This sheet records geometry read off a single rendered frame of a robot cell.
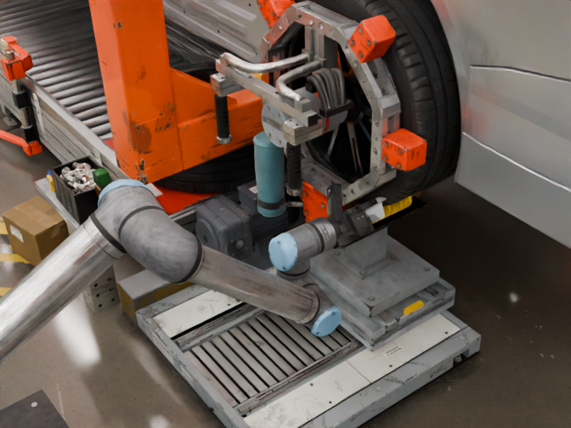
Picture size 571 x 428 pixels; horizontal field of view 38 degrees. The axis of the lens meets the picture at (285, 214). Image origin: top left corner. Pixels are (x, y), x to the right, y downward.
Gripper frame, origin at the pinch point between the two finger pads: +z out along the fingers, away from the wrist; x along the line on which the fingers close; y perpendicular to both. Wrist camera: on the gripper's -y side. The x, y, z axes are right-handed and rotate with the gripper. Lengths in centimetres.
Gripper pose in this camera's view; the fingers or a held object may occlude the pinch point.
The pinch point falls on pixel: (380, 198)
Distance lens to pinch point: 230.7
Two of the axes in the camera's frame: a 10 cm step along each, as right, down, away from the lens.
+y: 4.4, 9.0, -0.7
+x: 4.0, -2.6, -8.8
